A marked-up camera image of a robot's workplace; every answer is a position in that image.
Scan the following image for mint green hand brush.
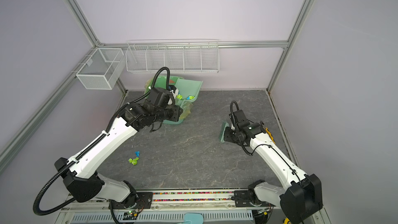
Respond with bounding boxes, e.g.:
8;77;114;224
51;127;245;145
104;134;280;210
219;121;229;143

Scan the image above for mint green dustpan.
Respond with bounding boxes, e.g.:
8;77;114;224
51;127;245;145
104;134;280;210
175;79;203;102

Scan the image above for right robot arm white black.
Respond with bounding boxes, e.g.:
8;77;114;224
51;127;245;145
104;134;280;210
222;110;323;224

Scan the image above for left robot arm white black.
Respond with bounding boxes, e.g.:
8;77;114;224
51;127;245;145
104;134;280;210
33;86;182;216

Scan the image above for green trash bin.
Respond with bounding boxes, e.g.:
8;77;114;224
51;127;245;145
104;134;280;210
145;75;193;125

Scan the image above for yellow-green plastic bin liner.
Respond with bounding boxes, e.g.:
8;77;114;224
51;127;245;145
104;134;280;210
145;75;192;124

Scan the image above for yellow black pliers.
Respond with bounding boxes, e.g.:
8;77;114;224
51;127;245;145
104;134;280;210
263;126;276;144

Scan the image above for green paper scrap near left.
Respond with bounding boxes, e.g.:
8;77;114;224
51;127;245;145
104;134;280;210
129;157;139;166

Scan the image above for white mesh box basket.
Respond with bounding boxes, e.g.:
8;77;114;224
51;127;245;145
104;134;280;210
76;48;125;90

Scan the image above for light blue object front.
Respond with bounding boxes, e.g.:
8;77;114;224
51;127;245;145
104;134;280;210
183;213;204;224

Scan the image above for white wire shelf basket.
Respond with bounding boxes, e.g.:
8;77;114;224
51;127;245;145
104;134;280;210
125;39;220;73

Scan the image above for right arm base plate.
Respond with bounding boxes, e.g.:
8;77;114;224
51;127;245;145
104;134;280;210
231;189;273;207

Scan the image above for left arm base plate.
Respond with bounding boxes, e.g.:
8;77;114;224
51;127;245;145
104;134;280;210
112;191;153;209

